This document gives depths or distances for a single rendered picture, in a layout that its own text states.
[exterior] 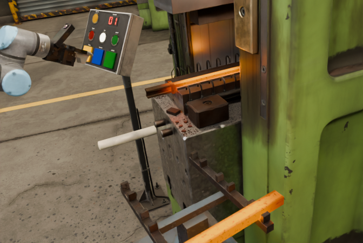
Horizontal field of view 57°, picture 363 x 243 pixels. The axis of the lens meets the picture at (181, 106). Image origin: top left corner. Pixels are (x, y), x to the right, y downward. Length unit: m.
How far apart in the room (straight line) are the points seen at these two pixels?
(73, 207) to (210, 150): 1.41
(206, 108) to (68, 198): 1.55
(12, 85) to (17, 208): 1.44
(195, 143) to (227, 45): 0.56
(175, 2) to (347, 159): 0.74
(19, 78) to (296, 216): 0.98
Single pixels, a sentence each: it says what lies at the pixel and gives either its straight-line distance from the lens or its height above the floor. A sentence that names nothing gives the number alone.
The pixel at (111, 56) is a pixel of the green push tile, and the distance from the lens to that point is 1.58.
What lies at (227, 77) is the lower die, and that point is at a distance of 1.28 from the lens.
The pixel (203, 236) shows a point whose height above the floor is 0.95.
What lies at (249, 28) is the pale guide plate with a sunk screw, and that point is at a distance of 0.90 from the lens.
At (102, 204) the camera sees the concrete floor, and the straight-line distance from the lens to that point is 2.30.
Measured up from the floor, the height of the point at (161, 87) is 1.01.
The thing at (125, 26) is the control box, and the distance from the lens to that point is 1.56.
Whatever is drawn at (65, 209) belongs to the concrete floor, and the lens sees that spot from 2.38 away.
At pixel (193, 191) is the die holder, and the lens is 1.20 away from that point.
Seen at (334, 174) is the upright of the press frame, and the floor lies 0.75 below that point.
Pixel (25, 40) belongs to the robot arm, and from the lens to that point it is 1.36.
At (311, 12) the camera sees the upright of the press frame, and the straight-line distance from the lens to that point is 0.81.
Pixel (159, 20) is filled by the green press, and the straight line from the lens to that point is 6.11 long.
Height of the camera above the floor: 1.49
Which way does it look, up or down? 27 degrees down
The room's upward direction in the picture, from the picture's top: 7 degrees counter-clockwise
